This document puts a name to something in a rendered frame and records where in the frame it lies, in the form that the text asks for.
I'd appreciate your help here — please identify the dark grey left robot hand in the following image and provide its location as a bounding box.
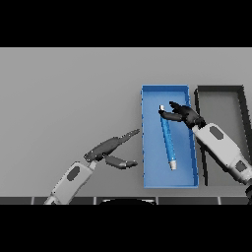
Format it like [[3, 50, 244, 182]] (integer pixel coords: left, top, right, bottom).
[[83, 128, 141, 170]]

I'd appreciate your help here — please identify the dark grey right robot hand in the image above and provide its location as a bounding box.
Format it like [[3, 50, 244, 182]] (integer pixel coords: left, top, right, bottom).
[[157, 100, 208, 130]]

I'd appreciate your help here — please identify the blue pipe with pale ends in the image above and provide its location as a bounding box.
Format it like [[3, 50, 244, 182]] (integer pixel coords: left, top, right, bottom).
[[158, 104, 178, 171]]

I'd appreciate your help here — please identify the dark grey rectangular bin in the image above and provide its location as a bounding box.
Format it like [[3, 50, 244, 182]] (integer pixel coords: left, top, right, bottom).
[[193, 85, 252, 187]]

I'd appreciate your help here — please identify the blue rectangular bin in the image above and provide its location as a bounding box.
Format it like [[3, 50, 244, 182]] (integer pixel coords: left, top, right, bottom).
[[141, 84, 200, 189]]

